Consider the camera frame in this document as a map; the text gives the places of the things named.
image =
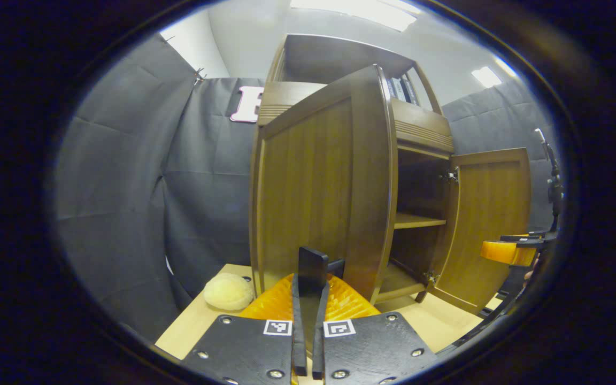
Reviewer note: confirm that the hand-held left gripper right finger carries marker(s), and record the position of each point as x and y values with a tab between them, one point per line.
372	347

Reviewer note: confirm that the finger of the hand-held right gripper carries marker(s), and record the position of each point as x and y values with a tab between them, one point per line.
506	253
524	238

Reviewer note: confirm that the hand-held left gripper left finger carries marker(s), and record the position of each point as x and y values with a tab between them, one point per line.
254	347

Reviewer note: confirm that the wooden shoe cabinet door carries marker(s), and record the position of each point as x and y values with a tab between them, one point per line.
487	224
313	187

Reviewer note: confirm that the wooden double-door shoe cabinet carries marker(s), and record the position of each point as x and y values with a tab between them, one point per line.
425	131

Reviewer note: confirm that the metal door hinge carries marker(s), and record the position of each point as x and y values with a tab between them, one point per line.
451	176
431	277

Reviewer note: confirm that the pale yellow plush ball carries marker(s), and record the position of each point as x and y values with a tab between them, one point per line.
228	291

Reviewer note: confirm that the wooden inner shelf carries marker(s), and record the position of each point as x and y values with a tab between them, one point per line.
417	220

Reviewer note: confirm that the small ceiling light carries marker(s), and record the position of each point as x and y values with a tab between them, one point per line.
486	77

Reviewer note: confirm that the light grey book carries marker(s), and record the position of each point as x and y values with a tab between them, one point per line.
400	90

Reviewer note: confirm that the blue book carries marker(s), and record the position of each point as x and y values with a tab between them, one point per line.
392	90

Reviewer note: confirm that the black backdrop cloth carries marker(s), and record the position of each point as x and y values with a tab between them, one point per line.
126	187

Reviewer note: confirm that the large ceiling light panel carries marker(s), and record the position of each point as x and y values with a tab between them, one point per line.
356	10

